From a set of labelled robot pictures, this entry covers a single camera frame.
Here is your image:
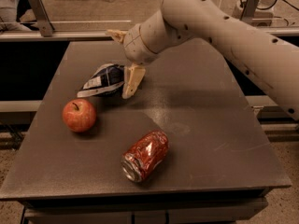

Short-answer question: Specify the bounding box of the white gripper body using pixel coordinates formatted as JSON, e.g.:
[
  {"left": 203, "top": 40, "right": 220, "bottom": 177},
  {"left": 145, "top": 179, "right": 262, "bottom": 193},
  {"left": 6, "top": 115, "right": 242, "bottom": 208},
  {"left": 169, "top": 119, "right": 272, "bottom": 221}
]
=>
[{"left": 123, "top": 23, "right": 158, "bottom": 65}]

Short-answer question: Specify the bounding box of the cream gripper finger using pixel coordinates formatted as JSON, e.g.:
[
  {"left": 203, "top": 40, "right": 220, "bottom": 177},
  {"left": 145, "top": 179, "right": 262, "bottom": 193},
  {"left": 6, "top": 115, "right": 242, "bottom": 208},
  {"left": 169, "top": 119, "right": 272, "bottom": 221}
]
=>
[
  {"left": 107, "top": 30, "right": 126, "bottom": 44},
  {"left": 122, "top": 63, "right": 146, "bottom": 99}
]

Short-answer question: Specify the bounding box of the blue chip bag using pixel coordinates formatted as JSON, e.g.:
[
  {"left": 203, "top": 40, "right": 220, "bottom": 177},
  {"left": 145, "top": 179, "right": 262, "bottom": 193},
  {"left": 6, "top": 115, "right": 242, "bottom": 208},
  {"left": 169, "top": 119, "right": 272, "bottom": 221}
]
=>
[{"left": 77, "top": 63, "right": 124, "bottom": 98}]

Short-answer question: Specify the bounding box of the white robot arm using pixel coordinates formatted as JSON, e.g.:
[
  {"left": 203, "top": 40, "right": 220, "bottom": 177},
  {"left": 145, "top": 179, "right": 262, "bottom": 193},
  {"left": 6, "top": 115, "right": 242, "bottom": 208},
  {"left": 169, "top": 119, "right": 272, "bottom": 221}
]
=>
[{"left": 107, "top": 0, "right": 299, "bottom": 121}]

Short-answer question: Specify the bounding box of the red apple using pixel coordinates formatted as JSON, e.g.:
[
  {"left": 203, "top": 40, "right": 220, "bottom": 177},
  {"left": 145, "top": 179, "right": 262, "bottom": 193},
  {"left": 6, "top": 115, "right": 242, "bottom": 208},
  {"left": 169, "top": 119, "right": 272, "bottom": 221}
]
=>
[{"left": 62, "top": 99, "right": 96, "bottom": 133}]

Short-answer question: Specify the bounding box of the crushed red soda can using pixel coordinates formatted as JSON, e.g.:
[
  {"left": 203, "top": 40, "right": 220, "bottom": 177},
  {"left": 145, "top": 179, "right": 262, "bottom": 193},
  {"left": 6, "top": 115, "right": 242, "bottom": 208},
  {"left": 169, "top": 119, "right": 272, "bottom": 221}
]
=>
[{"left": 121, "top": 131, "right": 169, "bottom": 183}]

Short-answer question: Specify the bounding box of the person in grey clothes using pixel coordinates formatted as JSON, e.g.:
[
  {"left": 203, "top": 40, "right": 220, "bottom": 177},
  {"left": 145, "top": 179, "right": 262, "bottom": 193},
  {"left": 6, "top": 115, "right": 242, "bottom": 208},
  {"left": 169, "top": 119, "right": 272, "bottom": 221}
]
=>
[{"left": 0, "top": 0, "right": 30, "bottom": 32}]

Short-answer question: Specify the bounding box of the grey table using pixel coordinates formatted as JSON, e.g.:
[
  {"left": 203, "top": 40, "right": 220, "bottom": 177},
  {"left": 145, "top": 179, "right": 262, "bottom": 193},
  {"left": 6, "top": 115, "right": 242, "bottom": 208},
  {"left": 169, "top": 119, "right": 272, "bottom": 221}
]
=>
[{"left": 1, "top": 39, "right": 291, "bottom": 224}]

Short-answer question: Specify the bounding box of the left metal rail bracket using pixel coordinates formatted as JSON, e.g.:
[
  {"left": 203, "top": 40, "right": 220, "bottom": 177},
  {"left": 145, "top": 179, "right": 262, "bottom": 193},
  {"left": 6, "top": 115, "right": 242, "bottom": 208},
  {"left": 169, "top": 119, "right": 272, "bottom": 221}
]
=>
[{"left": 28, "top": 0, "right": 54, "bottom": 37}]

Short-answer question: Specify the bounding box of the metal rail bracket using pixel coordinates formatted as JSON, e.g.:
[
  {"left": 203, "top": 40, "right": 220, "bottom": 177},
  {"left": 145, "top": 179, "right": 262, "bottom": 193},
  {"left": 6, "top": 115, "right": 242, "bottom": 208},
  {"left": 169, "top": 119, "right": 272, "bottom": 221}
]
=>
[
  {"left": 28, "top": 0, "right": 54, "bottom": 37},
  {"left": 240, "top": 0, "right": 260, "bottom": 23}
]

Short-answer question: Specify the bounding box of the right metal rail bracket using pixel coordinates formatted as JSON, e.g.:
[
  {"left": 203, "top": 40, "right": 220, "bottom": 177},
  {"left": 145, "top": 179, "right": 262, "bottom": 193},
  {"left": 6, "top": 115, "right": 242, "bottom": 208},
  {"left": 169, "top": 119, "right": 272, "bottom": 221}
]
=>
[{"left": 240, "top": 0, "right": 260, "bottom": 23}]

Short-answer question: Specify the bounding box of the white device with cable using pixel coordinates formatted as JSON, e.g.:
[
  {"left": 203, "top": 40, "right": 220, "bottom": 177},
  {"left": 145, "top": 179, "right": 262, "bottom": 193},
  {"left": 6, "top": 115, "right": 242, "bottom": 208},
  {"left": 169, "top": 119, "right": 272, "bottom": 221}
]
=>
[{"left": 232, "top": 0, "right": 298, "bottom": 27}]

